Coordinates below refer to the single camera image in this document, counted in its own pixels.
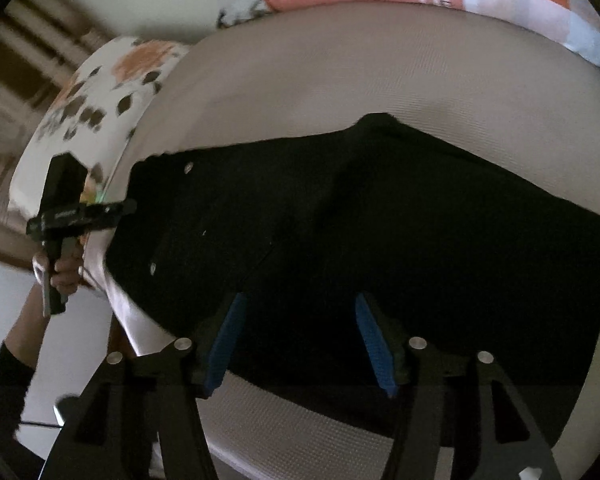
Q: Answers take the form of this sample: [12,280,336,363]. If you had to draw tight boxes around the black pants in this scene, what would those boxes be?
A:
[104,112,600,449]

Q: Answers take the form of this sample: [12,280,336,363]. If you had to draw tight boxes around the person's left hand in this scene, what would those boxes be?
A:
[32,240,84,296]

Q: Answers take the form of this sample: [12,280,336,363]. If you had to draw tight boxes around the left forearm black sleeve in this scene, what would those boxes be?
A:
[0,284,52,461]

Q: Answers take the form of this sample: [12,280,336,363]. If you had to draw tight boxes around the floral white pillow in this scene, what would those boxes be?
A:
[7,37,190,234]

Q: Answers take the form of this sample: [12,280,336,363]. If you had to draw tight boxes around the wooden headboard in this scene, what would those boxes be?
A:
[0,0,110,270]

